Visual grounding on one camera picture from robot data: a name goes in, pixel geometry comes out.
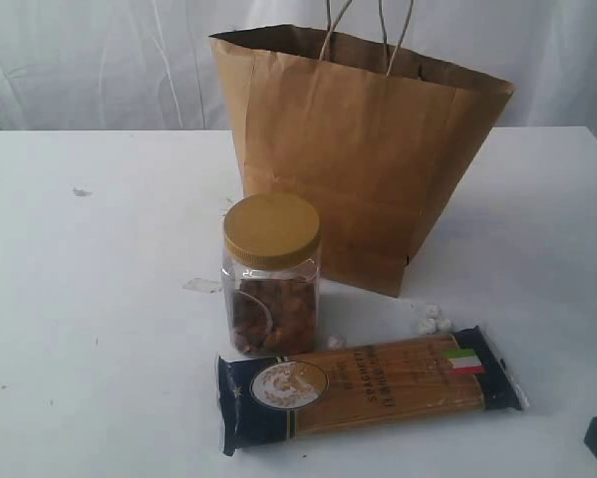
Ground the clear jar with gold lid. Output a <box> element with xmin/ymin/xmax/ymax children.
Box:
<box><xmin>221</xmin><ymin>192</ymin><xmax>321</xmax><ymax>356</ymax></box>

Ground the brown paper shopping bag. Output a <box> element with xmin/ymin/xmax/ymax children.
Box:
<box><xmin>209</xmin><ymin>24</ymin><xmax>513</xmax><ymax>297</ymax></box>

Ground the spaghetti packet with Italian flag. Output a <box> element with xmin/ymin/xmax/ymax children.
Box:
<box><xmin>216</xmin><ymin>327</ymin><xmax>528</xmax><ymax>456</ymax></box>

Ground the clear tape scrap on table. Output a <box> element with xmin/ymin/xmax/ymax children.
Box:
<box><xmin>182</xmin><ymin>277</ymin><xmax>222</xmax><ymax>294</ymax></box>

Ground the white backdrop curtain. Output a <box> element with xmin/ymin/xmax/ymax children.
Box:
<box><xmin>0</xmin><ymin>1</ymin><xmax>597</xmax><ymax>137</ymax></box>

